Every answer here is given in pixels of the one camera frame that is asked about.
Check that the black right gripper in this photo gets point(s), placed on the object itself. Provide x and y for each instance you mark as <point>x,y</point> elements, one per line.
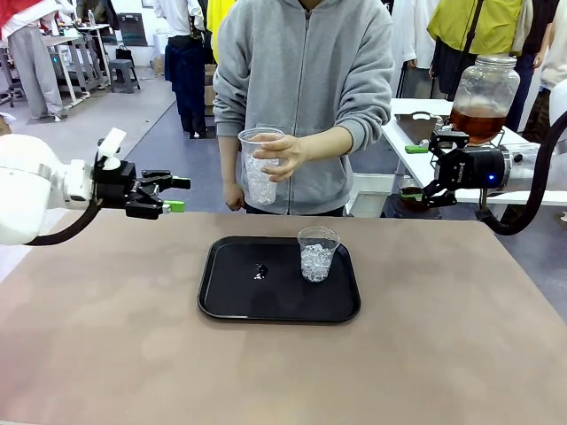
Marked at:
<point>474,168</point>

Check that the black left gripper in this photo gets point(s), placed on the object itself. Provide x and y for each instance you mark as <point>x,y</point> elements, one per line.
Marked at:
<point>113,183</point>

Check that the clear plastic cup with ice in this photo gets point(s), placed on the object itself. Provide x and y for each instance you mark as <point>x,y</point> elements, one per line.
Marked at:
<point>259,186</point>
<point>316,265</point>

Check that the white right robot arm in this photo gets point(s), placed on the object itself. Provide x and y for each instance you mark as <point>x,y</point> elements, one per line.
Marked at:
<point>522,168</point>

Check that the person's right forearm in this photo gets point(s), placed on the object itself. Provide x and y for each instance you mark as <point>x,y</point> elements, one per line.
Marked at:
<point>229,159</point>

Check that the person's left forearm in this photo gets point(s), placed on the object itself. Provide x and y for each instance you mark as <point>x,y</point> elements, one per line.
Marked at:
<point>328,144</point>

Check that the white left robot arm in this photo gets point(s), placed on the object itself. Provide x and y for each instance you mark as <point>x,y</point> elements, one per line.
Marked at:
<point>22,186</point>

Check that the person's right hand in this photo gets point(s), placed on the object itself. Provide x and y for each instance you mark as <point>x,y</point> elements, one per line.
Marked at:
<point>234,197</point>

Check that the person's left hand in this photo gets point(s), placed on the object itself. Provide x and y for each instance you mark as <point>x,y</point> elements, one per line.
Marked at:
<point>288,152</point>

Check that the dark brown bucket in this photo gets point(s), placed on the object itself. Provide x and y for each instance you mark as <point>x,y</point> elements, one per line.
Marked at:
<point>408,201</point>

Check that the brown tray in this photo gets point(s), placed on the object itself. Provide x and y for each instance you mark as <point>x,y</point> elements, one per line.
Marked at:
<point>412,130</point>

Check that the white side table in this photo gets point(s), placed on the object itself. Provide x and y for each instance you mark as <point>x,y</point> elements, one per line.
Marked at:
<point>407,105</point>

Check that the glass tea dispenser jar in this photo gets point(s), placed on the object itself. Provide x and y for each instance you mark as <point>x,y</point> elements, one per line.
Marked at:
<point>483,88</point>

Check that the cardboard box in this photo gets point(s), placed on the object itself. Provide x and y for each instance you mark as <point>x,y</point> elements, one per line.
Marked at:
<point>210,88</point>

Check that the bystander in navy skirt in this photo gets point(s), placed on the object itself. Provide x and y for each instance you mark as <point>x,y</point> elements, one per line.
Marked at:
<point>186,75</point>

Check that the grey step stool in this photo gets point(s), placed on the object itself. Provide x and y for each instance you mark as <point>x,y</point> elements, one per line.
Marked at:
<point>124,66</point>

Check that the bystander in white coat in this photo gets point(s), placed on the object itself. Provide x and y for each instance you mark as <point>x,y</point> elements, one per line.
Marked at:
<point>412,31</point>

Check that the black bag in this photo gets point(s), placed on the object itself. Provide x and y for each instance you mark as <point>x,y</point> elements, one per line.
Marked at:
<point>124,54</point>

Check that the bystander in yellow jacket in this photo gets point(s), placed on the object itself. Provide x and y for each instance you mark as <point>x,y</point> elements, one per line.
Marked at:
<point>478,22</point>

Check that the bystander in cream top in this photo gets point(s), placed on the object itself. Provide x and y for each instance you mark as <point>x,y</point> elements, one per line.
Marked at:
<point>556,53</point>

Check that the black plastic serving tray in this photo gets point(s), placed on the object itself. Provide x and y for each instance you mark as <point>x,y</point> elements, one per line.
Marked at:
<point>274,305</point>

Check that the person in grey hoodie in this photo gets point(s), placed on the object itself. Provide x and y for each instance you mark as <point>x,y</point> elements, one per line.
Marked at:
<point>301,88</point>

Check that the dark sign board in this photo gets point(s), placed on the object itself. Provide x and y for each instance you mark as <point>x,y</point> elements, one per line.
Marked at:
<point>133,31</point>

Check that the background work desk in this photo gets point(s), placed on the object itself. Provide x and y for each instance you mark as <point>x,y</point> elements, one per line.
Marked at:
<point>75,40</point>

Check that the bystander in grey trousers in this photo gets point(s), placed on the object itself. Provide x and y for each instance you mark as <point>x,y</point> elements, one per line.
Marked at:
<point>33,66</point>

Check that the yellow garment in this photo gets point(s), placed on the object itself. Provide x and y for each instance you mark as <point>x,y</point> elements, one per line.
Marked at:
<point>215,22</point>

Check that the small water bottle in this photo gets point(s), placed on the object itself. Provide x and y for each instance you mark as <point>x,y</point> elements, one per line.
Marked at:
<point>91,18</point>

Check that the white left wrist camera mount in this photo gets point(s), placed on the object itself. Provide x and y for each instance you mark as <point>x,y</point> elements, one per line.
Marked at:
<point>111,144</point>

